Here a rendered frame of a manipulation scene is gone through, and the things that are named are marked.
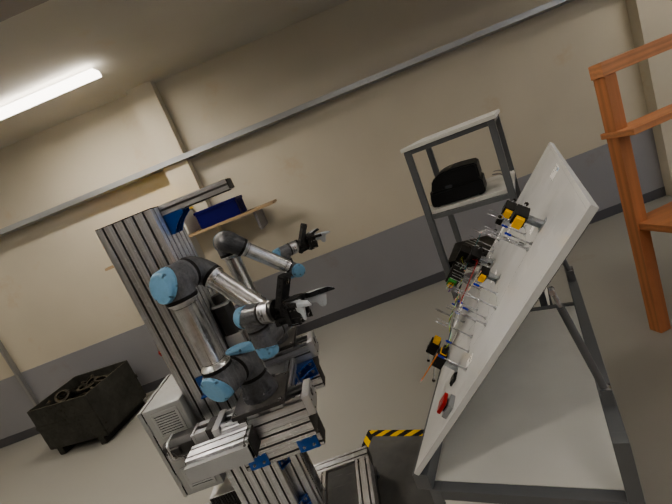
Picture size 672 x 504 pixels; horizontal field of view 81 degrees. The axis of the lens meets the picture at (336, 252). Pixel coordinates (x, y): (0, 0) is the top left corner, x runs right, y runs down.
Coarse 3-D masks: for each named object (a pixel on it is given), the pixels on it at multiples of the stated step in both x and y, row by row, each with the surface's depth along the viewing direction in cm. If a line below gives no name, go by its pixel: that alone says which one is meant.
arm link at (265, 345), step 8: (264, 328) 130; (272, 328) 135; (280, 328) 137; (256, 336) 129; (264, 336) 130; (272, 336) 132; (280, 336) 137; (256, 344) 130; (264, 344) 130; (272, 344) 131; (264, 352) 130; (272, 352) 131
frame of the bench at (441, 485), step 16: (432, 496) 133; (448, 496) 130; (464, 496) 128; (480, 496) 125; (496, 496) 123; (512, 496) 120; (528, 496) 118; (544, 496) 116; (560, 496) 114; (576, 496) 113; (592, 496) 111; (608, 496) 109; (624, 496) 108
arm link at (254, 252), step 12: (216, 240) 202; (228, 240) 198; (240, 240) 199; (228, 252) 201; (240, 252) 199; (252, 252) 202; (264, 252) 205; (276, 264) 208; (288, 264) 210; (300, 264) 212; (300, 276) 212
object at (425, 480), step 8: (432, 400) 165; (424, 432) 149; (440, 448) 146; (432, 456) 138; (432, 464) 137; (424, 472) 132; (432, 472) 135; (416, 480) 134; (424, 480) 132; (432, 480) 134; (424, 488) 133; (432, 488) 132
